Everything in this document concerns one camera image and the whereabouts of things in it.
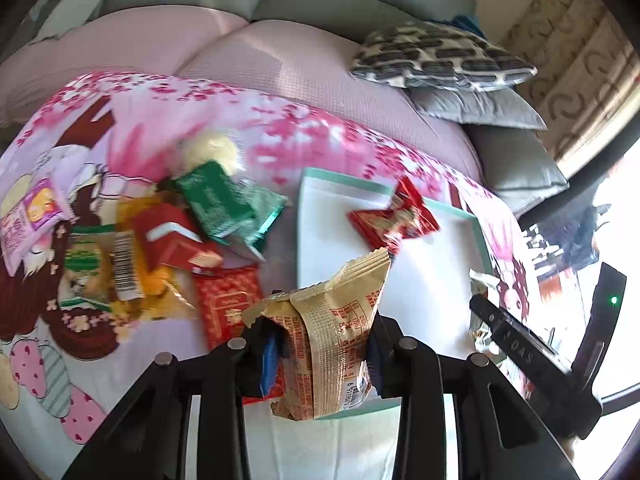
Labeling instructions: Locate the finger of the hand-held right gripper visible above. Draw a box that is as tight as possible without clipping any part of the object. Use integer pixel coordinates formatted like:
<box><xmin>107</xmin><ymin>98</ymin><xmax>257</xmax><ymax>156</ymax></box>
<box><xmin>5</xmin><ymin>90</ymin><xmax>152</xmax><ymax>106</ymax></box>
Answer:
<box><xmin>469</xmin><ymin>293</ymin><xmax>572</xmax><ymax>377</ymax></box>

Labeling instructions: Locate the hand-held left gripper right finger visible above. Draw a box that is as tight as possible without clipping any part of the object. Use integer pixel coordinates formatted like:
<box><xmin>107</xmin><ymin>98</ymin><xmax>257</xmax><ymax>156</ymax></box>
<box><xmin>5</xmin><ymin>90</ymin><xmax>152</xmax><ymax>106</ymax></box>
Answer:
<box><xmin>366</xmin><ymin>313</ymin><xmax>581</xmax><ymax>480</ymax></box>

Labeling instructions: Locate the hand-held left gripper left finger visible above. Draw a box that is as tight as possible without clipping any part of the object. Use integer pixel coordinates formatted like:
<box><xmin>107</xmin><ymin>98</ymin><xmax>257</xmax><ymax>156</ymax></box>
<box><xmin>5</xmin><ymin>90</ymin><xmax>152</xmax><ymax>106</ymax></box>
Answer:
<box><xmin>60</xmin><ymin>321</ymin><xmax>283</xmax><ymax>480</ymax></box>

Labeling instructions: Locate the beige snack packet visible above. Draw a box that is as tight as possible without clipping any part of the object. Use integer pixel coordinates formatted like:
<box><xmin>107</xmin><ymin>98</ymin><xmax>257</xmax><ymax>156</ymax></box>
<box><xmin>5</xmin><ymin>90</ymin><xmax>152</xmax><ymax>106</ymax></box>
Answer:
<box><xmin>241</xmin><ymin>249</ymin><xmax>392</xmax><ymax>422</ymax></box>

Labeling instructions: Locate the white tray with teal rim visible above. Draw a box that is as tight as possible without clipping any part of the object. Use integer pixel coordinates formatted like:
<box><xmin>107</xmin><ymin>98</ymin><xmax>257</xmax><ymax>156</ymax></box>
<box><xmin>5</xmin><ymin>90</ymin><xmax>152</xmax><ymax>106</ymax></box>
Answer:
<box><xmin>296</xmin><ymin>167</ymin><xmax>497</xmax><ymax>421</ymax></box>

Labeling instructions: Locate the purple cake roll packet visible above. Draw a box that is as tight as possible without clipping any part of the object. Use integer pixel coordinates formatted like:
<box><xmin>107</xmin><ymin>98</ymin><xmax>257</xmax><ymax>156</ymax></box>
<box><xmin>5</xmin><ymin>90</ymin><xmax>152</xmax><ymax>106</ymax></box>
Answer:
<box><xmin>0</xmin><ymin>175</ymin><xmax>76</xmax><ymax>277</ymax></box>

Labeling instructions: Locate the red gold-print snack packet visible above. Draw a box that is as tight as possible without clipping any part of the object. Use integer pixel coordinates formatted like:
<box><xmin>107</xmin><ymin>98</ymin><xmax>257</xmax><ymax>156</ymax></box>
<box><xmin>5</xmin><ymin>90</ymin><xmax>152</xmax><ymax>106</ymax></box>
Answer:
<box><xmin>192</xmin><ymin>266</ymin><xmax>266</xmax><ymax>357</ymax></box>

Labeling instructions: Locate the dark furniture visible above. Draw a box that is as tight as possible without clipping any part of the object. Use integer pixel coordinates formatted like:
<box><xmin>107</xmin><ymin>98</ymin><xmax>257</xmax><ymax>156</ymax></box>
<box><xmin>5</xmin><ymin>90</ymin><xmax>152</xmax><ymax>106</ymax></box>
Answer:
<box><xmin>522</xmin><ymin>205</ymin><xmax>613</xmax><ymax>306</ymax></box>

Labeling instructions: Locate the yellow snack packet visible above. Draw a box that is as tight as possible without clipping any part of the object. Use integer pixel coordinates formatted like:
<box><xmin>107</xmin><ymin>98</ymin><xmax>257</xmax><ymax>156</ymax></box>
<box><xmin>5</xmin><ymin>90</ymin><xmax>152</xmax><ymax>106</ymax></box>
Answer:
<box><xmin>107</xmin><ymin>197</ymin><xmax>198</xmax><ymax>322</ymax></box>

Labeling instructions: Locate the red and white snack box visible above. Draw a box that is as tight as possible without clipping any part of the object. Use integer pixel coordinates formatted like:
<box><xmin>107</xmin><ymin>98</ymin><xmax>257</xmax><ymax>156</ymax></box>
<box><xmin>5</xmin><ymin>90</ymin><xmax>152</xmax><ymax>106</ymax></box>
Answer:
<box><xmin>131</xmin><ymin>206</ymin><xmax>223</xmax><ymax>275</ymax></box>

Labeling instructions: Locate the dark green snack packet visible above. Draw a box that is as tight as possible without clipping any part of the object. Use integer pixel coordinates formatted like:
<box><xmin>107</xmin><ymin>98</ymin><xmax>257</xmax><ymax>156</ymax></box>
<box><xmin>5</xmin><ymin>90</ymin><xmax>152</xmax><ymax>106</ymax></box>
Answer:
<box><xmin>175</xmin><ymin>160</ymin><xmax>258</xmax><ymax>246</ymax></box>

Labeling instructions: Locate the green and white snack packet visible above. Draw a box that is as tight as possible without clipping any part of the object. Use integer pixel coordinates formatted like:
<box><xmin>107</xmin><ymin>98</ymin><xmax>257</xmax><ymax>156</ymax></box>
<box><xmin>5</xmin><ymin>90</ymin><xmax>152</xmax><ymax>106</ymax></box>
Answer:
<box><xmin>57</xmin><ymin>225</ymin><xmax>118</xmax><ymax>314</ymax></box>

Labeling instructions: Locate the clear packet with cream cake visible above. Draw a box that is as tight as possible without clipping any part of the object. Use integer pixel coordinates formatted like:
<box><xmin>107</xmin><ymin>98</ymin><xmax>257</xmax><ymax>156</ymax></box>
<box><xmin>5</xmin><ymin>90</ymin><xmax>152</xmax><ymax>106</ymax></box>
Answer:
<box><xmin>172</xmin><ymin>129</ymin><xmax>246</xmax><ymax>182</ymax></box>

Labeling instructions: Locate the pink printed blanket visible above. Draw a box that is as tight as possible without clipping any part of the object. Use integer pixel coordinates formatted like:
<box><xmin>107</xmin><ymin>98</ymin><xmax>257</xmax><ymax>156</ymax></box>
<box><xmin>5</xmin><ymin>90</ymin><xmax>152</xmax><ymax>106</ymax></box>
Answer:
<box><xmin>0</xmin><ymin>71</ymin><xmax>532</xmax><ymax>480</ymax></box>

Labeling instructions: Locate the patterned beige curtain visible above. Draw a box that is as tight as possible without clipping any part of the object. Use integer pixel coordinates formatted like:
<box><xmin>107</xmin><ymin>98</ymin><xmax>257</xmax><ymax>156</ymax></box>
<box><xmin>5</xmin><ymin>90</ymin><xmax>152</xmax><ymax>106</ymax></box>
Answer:
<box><xmin>500</xmin><ymin>0</ymin><xmax>640</xmax><ymax>162</ymax></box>

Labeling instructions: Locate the black and white patterned pillow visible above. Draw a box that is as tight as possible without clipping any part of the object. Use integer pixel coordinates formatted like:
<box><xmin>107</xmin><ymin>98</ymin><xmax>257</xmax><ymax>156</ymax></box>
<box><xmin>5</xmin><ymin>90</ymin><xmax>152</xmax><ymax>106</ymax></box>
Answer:
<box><xmin>349</xmin><ymin>21</ymin><xmax>538</xmax><ymax>92</ymax></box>

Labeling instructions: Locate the pink sofa cover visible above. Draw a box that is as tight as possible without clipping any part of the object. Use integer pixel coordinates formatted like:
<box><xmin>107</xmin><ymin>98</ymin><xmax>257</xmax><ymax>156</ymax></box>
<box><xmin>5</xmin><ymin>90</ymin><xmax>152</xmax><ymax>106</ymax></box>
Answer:
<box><xmin>0</xmin><ymin>7</ymin><xmax>483</xmax><ymax>186</ymax></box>

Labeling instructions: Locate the pale cushion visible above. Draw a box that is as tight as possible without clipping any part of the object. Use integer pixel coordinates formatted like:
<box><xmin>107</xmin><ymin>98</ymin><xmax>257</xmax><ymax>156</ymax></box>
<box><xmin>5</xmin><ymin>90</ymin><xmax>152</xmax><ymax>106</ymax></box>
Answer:
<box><xmin>34</xmin><ymin>0</ymin><xmax>129</xmax><ymax>44</ymax></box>

